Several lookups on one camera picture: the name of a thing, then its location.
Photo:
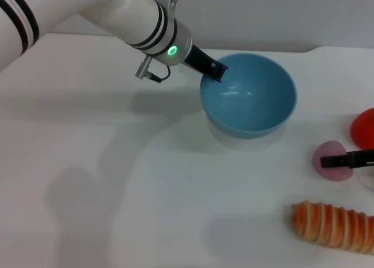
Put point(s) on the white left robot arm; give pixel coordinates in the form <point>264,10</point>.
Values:
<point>96,14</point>

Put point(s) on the pink toy peach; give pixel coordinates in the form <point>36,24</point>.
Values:
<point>330,174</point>

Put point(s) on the red toy fruit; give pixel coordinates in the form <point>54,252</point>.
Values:
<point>363,128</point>

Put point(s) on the blue bowl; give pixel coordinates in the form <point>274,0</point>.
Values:
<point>248,104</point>

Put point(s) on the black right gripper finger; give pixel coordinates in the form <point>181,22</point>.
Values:
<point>336,160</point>

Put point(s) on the orange striped toy bread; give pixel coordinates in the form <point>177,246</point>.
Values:
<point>330,227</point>

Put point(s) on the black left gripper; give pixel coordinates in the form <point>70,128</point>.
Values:
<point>198,59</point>

